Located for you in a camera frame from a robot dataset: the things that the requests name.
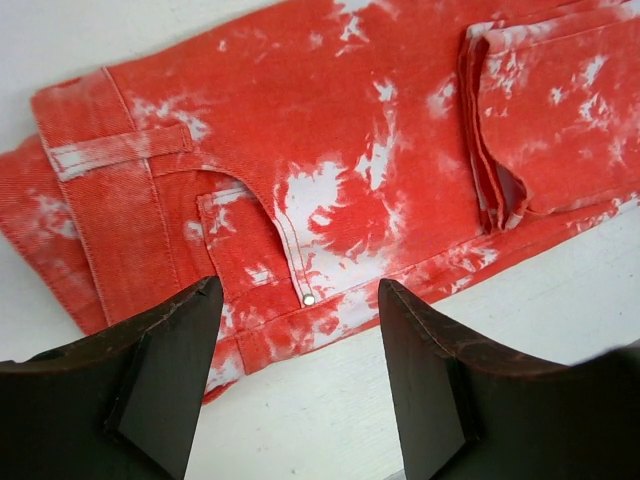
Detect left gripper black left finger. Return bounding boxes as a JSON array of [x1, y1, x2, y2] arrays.
[[1, 277, 223, 479]]

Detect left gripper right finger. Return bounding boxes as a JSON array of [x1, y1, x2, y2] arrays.
[[378, 279, 639, 479]]

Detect red tie-dye trousers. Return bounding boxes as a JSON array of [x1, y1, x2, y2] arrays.
[[1, 1, 639, 400]]

